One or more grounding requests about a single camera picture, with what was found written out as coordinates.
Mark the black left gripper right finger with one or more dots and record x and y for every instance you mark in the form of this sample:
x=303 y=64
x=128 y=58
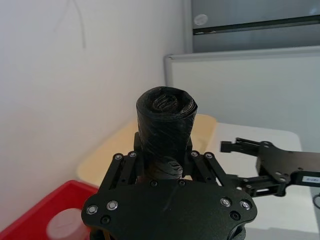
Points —
x=209 y=170

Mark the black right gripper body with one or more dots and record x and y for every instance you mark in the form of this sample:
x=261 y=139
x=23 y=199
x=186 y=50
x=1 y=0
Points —
x=280 y=162

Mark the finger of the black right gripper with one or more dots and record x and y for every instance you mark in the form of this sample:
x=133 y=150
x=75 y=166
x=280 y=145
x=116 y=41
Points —
x=260 y=186
x=240 y=147

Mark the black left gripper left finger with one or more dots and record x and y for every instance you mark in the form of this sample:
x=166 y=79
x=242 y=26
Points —
x=119 y=172

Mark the black plastic bag roll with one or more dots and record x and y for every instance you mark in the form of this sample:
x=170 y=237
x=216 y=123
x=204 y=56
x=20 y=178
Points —
x=163 y=130

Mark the cream plastic tray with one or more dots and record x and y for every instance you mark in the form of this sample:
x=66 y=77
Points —
x=110 y=155

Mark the grey framed white panel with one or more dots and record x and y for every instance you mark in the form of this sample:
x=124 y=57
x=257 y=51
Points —
x=237 y=92

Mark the white round container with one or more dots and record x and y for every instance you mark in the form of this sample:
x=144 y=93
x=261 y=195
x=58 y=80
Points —
x=66 y=225

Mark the red plastic bin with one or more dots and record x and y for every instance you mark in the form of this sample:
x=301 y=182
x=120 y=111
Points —
x=37 y=205

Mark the grey cabinet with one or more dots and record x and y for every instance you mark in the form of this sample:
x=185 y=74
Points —
x=257 y=32

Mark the round white sticker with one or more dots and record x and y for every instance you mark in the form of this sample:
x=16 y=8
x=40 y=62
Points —
x=201 y=20

